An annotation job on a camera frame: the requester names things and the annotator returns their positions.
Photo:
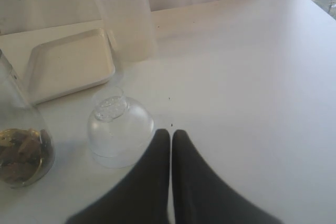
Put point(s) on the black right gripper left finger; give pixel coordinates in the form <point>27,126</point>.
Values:
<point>142,195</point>

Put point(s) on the gold foil coin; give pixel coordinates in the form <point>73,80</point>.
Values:
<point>20,155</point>

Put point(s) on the clear shaker cup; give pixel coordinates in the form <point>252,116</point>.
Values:
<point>16,110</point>

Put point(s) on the clear dome shaker lid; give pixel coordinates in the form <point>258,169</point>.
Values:
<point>119,128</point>

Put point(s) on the translucent plastic container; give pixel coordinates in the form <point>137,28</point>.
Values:
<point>130,28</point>

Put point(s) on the white rectangular tray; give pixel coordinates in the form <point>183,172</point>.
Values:
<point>68,65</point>

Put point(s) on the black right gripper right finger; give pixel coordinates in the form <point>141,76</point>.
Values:
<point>201,196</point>

